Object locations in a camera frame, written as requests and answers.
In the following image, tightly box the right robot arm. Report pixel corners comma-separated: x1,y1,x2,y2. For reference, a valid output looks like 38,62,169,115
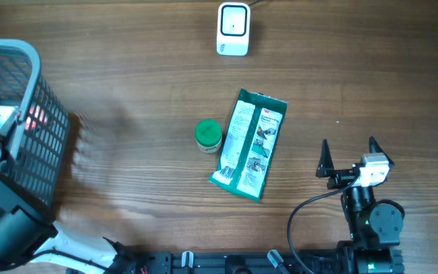
316,136,405,274

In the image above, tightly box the black camera cable right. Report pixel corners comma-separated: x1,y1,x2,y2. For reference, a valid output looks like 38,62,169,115
287,174,360,274

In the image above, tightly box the white barcode scanner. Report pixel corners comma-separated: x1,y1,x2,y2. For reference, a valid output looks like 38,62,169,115
216,2,251,56

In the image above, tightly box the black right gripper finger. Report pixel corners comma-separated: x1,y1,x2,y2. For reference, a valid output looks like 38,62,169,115
316,139,334,177
369,136,394,166

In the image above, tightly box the red white small packet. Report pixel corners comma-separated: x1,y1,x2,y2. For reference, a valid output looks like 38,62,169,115
22,104,52,132

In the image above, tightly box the green 3M wipes packet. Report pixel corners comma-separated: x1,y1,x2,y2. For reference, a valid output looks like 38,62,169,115
209,89,287,201

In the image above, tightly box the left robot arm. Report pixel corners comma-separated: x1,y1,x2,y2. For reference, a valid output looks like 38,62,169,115
0,135,139,273

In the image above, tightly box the white paper packet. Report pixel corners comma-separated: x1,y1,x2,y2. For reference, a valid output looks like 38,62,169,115
0,105,20,135

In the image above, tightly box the grey plastic shopping basket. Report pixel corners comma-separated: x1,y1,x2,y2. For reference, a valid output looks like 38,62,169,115
0,39,70,206

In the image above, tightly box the green lid jar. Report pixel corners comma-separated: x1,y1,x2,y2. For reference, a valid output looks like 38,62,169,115
195,119,223,153

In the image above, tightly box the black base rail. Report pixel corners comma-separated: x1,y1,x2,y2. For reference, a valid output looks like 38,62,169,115
137,250,356,274

